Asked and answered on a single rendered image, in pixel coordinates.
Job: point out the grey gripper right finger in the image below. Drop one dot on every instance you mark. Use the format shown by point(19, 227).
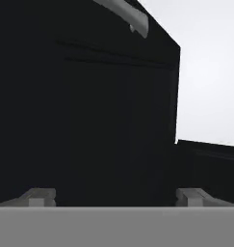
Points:
point(194, 196)

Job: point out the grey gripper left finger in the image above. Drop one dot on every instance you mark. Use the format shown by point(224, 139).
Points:
point(38, 196)

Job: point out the black lower cabinet run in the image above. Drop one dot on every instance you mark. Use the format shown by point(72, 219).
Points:
point(208, 173)

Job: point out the black cabinet door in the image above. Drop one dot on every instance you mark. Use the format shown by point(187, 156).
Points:
point(89, 112)

